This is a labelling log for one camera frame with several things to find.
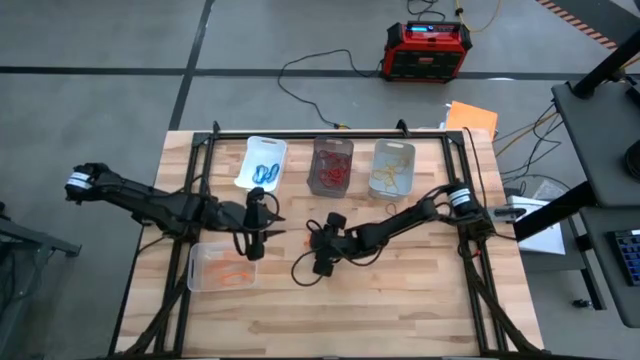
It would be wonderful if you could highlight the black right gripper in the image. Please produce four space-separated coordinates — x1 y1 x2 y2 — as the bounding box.
309 211 360 278

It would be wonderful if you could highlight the white box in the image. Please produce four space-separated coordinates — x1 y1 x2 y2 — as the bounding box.
507 193 567 257

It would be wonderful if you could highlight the yellow rubber band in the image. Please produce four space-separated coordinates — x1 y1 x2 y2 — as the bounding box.
371 167 399 194
384 157 412 181

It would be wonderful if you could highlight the red black power station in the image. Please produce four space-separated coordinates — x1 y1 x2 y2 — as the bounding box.
381 19 474 85

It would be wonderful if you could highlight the white plastic basket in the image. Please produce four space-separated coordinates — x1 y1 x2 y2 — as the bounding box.
232 134 290 199

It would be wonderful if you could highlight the grey metal stand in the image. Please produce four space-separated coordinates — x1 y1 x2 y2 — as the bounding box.
0 199 84 360

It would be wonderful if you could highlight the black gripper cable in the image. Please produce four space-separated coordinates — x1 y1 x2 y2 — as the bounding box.
232 192 281 256
290 218 386 288

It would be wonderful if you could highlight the grey desk top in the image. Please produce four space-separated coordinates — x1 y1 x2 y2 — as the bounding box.
578 204 640 330
549 79 640 209

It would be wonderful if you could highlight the clear plastic basket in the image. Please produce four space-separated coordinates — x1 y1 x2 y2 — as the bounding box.
186 241 258 294

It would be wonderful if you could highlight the grey mat with striped edge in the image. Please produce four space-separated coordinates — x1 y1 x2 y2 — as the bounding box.
534 0 640 51

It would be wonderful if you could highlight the black keyboard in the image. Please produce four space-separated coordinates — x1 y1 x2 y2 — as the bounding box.
606 228 640 287

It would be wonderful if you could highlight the black round object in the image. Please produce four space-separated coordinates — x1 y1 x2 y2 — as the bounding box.
623 138 640 182

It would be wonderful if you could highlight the yellow extension cable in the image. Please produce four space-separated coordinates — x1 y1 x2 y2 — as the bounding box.
453 0 503 34

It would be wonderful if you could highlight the black aluminium table frame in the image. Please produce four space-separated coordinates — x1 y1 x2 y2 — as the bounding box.
107 119 549 360

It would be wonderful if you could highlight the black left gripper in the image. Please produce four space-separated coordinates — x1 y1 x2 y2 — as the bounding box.
214 186 288 262

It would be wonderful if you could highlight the off-white plastic basket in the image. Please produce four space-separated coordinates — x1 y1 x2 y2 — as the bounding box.
367 138 417 200

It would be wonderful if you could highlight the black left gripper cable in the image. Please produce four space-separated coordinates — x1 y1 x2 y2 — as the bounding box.
232 192 281 256

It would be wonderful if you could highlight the black power cable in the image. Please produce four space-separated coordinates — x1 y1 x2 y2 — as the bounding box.
405 0 447 24
276 47 387 130

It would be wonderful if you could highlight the large red rubber band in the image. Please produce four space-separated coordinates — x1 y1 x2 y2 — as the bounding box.
313 149 351 174

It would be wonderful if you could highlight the black round pole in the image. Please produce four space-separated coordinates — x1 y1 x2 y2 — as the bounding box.
571 29 640 100

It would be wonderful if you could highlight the grey plastic basket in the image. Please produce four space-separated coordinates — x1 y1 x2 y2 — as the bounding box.
305 135 355 199

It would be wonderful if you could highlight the black support beam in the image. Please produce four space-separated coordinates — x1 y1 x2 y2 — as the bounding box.
513 179 600 243

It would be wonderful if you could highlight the orange paper sheet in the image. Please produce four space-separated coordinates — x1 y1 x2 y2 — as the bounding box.
444 99 500 142

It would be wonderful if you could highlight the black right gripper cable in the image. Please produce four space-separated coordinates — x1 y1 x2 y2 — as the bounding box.
290 218 386 288

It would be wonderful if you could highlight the thin dark red rubber band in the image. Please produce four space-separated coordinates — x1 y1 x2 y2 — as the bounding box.
327 150 351 171

